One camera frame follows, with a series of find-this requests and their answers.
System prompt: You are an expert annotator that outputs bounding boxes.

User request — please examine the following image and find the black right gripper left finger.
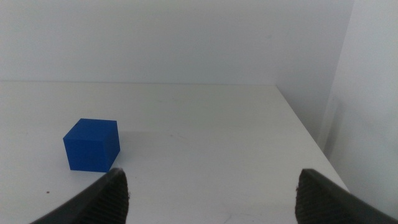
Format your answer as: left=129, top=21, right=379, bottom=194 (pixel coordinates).
left=29, top=168, right=129, bottom=224

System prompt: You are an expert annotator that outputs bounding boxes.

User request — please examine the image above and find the blue cube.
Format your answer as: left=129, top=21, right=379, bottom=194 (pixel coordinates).
left=63, top=118, right=121, bottom=173

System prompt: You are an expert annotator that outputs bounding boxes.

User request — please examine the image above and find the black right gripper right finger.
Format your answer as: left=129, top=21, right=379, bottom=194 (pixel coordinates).
left=294, top=168, right=398, bottom=224

